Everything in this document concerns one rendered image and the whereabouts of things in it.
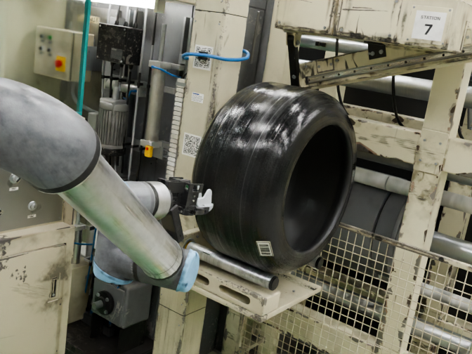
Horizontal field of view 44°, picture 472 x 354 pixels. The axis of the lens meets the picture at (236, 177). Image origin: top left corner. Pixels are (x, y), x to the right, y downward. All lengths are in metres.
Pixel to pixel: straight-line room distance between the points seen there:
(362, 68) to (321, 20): 0.22
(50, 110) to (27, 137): 0.05
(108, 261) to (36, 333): 0.87
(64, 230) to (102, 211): 1.11
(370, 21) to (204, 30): 0.52
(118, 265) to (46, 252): 0.75
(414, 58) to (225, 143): 0.70
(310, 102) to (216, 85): 0.35
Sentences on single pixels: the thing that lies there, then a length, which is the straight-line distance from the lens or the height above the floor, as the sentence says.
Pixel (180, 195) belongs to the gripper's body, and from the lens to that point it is 1.42.
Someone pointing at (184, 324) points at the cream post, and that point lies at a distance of 2.13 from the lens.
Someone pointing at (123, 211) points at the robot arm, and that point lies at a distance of 0.95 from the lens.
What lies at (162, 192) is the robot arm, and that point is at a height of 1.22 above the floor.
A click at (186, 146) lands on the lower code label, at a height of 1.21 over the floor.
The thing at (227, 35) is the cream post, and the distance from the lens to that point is 1.91.
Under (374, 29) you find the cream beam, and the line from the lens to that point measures 1.90.
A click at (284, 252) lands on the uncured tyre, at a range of 1.71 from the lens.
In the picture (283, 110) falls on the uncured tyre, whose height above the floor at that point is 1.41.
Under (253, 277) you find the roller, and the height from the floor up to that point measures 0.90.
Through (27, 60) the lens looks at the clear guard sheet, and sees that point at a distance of 1.84.
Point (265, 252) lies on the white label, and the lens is 1.66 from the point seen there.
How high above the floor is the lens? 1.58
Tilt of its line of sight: 13 degrees down
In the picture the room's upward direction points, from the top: 8 degrees clockwise
